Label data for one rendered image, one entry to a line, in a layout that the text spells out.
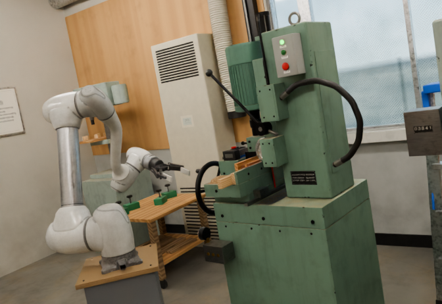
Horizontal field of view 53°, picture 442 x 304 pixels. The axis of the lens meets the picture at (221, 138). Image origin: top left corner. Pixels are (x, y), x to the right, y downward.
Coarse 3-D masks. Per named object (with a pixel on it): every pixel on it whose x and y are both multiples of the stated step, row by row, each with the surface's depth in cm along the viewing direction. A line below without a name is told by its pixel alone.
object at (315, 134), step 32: (288, 32) 179; (320, 32) 182; (320, 64) 180; (288, 96) 185; (320, 96) 179; (288, 128) 188; (320, 128) 178; (288, 160) 191; (320, 160) 181; (288, 192) 194; (320, 192) 184
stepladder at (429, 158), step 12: (432, 84) 226; (432, 96) 232; (432, 156) 233; (432, 168) 231; (432, 180) 234; (432, 192) 234; (432, 204) 233; (432, 216) 235; (432, 228) 235; (432, 240) 235
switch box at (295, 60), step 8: (272, 40) 178; (288, 40) 173; (296, 40) 173; (288, 48) 174; (296, 48) 173; (280, 56) 177; (288, 56) 174; (296, 56) 173; (280, 64) 177; (296, 64) 173; (304, 64) 177; (280, 72) 178; (296, 72) 174; (304, 72) 176
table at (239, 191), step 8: (280, 168) 217; (264, 176) 207; (272, 176) 212; (280, 176) 217; (208, 184) 204; (216, 184) 201; (232, 184) 195; (240, 184) 193; (248, 184) 197; (256, 184) 202; (264, 184) 206; (208, 192) 205; (216, 192) 201; (224, 192) 198; (232, 192) 195; (240, 192) 193; (248, 192) 197
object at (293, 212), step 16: (352, 192) 192; (368, 192) 205; (224, 208) 205; (240, 208) 199; (256, 208) 193; (272, 208) 187; (288, 208) 182; (304, 208) 177; (320, 208) 172; (336, 208) 181; (352, 208) 191; (272, 224) 189; (288, 224) 184; (304, 224) 179; (320, 224) 174
